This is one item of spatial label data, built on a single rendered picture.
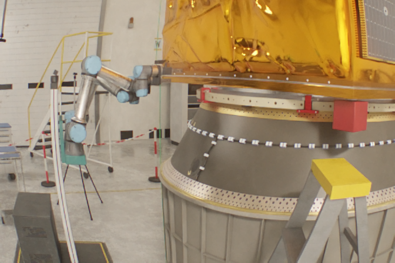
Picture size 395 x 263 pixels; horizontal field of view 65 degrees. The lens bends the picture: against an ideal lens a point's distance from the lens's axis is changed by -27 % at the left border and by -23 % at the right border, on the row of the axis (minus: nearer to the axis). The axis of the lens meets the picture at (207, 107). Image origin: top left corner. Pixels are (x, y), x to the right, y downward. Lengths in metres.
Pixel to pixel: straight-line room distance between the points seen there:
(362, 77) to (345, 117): 0.21
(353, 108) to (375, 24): 0.45
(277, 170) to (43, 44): 7.96
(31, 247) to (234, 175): 1.65
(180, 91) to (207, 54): 7.27
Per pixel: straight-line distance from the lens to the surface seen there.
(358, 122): 1.73
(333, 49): 1.67
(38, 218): 2.65
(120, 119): 9.98
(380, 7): 1.88
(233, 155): 2.12
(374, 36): 1.77
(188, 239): 2.38
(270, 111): 2.10
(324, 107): 2.00
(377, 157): 2.11
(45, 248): 2.76
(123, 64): 9.94
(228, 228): 2.04
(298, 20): 1.84
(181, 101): 9.71
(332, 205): 1.17
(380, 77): 1.89
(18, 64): 9.26
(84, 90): 2.29
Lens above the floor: 1.84
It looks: 5 degrees down
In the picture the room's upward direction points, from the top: 1 degrees clockwise
